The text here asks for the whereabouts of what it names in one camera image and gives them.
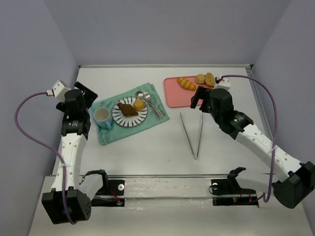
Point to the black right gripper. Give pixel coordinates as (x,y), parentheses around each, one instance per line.
(199,96)

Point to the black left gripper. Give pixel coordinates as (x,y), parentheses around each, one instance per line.
(86,91)

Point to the brown chocolate croissant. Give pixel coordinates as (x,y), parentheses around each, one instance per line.
(127,110)

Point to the round golden muffin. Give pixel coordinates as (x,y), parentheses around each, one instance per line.
(139,104)

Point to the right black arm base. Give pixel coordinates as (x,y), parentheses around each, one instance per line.
(227,192)

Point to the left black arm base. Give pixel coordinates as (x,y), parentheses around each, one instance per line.
(103,191)

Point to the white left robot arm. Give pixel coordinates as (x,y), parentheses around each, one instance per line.
(69,200)

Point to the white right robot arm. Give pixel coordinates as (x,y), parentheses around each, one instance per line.
(290,180)

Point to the brown split bread roll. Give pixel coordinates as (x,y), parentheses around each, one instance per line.
(210,79)

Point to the long yellow striped bread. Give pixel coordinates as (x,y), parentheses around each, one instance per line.
(186,84)

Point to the round bun top centre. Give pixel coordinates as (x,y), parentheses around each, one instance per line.
(200,79)

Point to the pink tray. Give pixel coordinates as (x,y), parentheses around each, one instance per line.
(176,96)

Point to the light blue mug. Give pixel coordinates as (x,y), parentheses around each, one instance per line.
(103,118)

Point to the teal cloth placemat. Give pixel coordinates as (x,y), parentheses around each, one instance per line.
(107,136)

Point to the blue striped white plate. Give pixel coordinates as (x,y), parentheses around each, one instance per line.
(123,121)

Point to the silver spoon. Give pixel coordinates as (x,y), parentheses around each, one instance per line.
(139,94)

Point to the silver fork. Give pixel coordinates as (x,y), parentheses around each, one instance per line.
(149,100)

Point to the metal tongs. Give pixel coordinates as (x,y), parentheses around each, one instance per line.
(193,133)

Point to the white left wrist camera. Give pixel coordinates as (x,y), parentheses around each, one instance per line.
(59,89)

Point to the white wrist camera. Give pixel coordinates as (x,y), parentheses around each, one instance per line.
(222,83)
(59,89)

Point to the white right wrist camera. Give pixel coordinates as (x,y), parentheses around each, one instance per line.
(222,83)

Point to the aluminium front rail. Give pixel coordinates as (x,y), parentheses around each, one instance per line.
(166,186)

